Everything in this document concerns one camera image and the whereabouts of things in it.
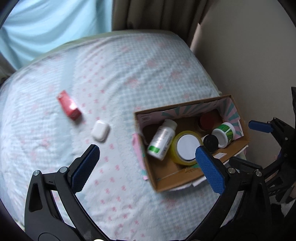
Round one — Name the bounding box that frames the grey green round jar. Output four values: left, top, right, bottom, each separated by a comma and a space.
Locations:
176, 134, 201, 162

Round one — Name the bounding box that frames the red round tin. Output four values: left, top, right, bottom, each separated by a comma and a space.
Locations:
199, 112, 223, 131

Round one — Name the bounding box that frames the white green striped jar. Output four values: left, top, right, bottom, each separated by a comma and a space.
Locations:
212, 122, 236, 149

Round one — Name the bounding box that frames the black white round jar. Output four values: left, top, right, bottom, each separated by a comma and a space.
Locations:
202, 134, 219, 153

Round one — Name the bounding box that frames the yellow tape roll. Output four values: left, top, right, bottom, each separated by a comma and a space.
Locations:
169, 131, 203, 166

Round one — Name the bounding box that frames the cardboard box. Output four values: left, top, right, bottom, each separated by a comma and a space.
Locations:
133, 95, 249, 192

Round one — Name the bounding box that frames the white green-label bottle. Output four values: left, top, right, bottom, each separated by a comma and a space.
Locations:
147, 119, 178, 161

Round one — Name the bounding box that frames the white earbuds case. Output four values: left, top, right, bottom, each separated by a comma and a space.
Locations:
91, 120, 110, 142

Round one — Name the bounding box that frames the red rectangular box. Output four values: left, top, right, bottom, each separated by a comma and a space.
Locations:
57, 90, 82, 121

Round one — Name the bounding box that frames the patterned blue pink bedsheet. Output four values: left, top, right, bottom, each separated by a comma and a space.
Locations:
1, 31, 220, 240

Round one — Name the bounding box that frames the beige brown curtain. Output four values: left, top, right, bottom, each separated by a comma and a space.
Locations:
111, 0, 215, 46

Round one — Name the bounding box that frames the light blue curtain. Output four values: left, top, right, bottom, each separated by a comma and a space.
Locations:
1, 1, 113, 70

